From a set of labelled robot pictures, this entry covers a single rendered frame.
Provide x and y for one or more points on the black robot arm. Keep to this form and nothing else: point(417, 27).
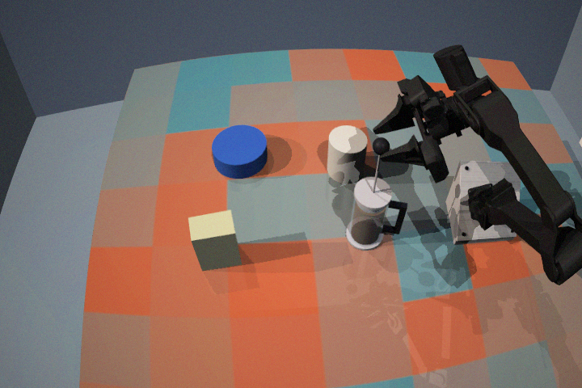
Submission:
point(493, 117)

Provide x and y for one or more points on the french press coffee maker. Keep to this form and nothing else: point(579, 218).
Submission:
point(372, 198)

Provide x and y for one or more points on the cream cylinder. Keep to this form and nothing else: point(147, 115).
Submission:
point(346, 154)

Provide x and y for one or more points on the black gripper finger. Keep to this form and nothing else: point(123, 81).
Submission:
point(409, 154)
point(398, 119)

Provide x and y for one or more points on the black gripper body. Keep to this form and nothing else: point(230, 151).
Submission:
point(429, 147)

